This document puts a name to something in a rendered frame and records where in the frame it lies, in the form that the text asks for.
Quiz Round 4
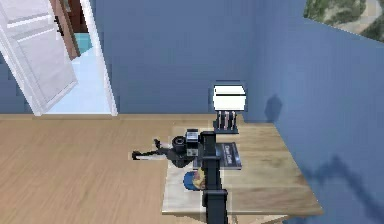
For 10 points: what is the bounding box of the black door handle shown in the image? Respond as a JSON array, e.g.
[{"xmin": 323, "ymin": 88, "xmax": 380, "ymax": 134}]
[{"xmin": 53, "ymin": 15, "xmax": 65, "ymax": 37}]

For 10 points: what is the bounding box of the dark book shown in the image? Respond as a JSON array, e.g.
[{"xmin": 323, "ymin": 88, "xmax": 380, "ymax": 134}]
[{"xmin": 192, "ymin": 142, "xmax": 243, "ymax": 171}]

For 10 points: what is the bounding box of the white shade table lamp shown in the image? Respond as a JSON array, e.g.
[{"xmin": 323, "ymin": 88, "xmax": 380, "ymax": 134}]
[{"xmin": 212, "ymin": 84, "xmax": 247, "ymax": 135}]

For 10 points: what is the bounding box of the brown room door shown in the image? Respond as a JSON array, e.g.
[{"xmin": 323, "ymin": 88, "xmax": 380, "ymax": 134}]
[{"xmin": 49, "ymin": 0, "xmax": 81, "ymax": 61}]

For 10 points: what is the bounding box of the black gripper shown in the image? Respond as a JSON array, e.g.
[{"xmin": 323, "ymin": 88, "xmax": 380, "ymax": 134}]
[{"xmin": 131, "ymin": 135, "xmax": 196, "ymax": 169}]

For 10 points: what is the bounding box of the light wooden table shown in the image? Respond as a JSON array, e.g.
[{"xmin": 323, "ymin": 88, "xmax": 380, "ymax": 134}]
[{"xmin": 161, "ymin": 122, "xmax": 324, "ymax": 224}]

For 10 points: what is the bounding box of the white room door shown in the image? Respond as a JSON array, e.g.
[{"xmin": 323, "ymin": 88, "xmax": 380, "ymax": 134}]
[{"xmin": 0, "ymin": 0, "xmax": 79, "ymax": 117}]

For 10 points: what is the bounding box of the yellow cap with blue bill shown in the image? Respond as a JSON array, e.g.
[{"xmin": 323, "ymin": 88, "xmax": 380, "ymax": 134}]
[{"xmin": 182, "ymin": 167, "xmax": 206, "ymax": 192}]

